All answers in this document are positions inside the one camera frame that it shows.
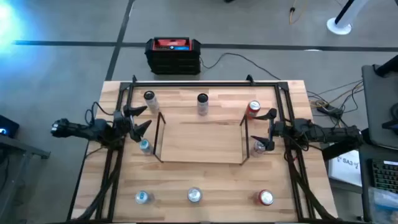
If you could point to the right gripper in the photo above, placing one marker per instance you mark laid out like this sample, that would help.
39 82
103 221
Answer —
283 129

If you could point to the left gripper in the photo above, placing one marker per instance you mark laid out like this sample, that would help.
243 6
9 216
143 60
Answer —
123 124

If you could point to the Celsius peach vibe can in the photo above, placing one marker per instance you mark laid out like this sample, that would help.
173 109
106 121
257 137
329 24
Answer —
152 104
202 107

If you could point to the silver Diet Coke can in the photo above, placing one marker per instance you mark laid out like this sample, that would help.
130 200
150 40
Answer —
256 151
194 195

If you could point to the red Fanta can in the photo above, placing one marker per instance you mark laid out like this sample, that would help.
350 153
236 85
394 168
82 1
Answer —
266 197
252 111

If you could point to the blue Red Bull can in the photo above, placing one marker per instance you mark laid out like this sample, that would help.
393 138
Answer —
142 197
145 146

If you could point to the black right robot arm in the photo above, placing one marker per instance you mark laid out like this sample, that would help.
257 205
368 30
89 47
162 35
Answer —
335 134

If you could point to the black power strip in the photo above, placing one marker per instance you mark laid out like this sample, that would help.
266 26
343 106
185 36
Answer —
332 109

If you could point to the red and black power station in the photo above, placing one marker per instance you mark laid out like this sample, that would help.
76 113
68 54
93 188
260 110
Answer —
172 60

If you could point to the black slanted bar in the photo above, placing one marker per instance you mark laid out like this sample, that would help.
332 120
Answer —
339 152

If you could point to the white paper sheet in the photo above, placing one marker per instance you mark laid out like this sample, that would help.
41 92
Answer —
345 168

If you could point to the grey metal bench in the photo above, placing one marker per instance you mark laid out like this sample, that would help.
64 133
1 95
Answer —
21 147

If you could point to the dark headphones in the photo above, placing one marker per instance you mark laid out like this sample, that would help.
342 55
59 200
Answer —
392 124

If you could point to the white floor stand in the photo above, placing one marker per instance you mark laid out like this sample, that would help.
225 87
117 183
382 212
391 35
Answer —
339 26

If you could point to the black keyboard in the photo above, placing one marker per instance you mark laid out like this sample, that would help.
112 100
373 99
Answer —
385 175

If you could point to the black device with blue light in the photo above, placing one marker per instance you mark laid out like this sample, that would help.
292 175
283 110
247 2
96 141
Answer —
7 127

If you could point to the black bar on side table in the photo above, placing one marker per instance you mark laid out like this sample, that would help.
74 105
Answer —
388 67

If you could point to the clear plastic bag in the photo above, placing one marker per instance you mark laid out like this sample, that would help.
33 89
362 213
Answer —
384 205

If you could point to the wooden shelf with black frame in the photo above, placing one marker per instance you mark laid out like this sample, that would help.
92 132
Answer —
202 143

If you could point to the black aluminium rig frame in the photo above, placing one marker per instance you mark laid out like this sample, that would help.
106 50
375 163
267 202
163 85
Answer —
202 84

